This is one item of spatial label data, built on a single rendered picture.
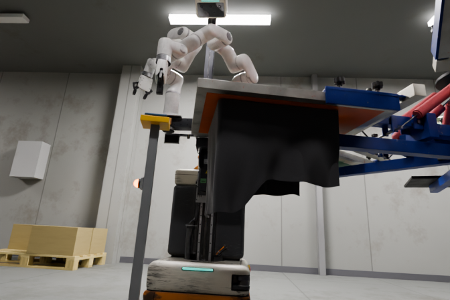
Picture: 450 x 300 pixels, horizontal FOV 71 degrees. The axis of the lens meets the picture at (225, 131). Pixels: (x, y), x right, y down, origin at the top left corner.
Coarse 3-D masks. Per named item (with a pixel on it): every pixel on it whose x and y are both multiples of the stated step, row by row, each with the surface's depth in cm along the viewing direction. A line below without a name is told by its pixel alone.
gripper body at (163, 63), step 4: (156, 60) 158; (160, 60) 155; (164, 60) 155; (160, 64) 154; (164, 64) 154; (168, 64) 160; (156, 68) 153; (160, 68) 155; (164, 68) 154; (156, 72) 152; (164, 72) 153; (156, 76) 154; (164, 76) 153; (156, 80) 157; (164, 80) 156
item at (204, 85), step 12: (204, 84) 114; (216, 84) 115; (228, 84) 115; (240, 84) 116; (252, 84) 117; (204, 96) 121; (252, 96) 119; (264, 96) 119; (276, 96) 118; (288, 96) 118; (300, 96) 118; (312, 96) 119; (324, 96) 120; (372, 108) 124; (192, 120) 155; (372, 120) 136; (192, 132) 165; (348, 132) 153
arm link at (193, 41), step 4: (188, 36) 175; (192, 36) 175; (196, 36) 176; (184, 40) 176; (188, 40) 176; (192, 40) 175; (196, 40) 175; (200, 40) 177; (184, 44) 177; (188, 44) 176; (192, 44) 176; (196, 44) 176; (200, 44) 178; (188, 48) 177; (192, 48) 177; (196, 48) 178; (188, 52) 179; (172, 56) 166; (172, 60) 169; (176, 60) 170
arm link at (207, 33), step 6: (210, 24) 178; (198, 30) 181; (204, 30) 179; (210, 30) 177; (216, 30) 179; (222, 30) 183; (204, 36) 180; (210, 36) 179; (216, 36) 179; (222, 36) 182; (228, 36) 186; (204, 42) 182; (222, 42) 187; (228, 42) 187
